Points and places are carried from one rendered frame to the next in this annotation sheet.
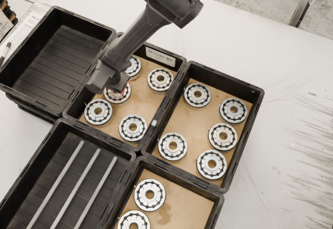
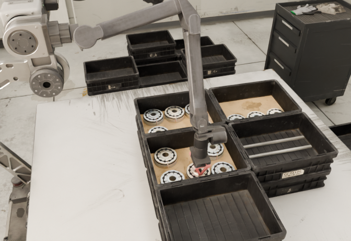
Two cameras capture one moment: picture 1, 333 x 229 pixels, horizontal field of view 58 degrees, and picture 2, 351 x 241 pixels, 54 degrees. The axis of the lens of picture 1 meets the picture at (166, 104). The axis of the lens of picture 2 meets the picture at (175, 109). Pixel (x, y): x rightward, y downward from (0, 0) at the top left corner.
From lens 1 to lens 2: 1.52 m
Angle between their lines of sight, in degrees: 69
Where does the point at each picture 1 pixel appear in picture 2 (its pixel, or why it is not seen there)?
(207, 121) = (170, 125)
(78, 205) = (277, 147)
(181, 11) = not seen: hidden behind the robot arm
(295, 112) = (115, 115)
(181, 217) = (230, 110)
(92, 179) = (259, 151)
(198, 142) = (186, 123)
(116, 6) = not seen: outside the picture
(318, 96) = (94, 110)
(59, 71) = (221, 227)
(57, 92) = (237, 213)
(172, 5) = not seen: hidden behind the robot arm
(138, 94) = (186, 165)
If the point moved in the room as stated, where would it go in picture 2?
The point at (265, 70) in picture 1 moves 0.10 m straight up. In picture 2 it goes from (91, 139) to (88, 125)
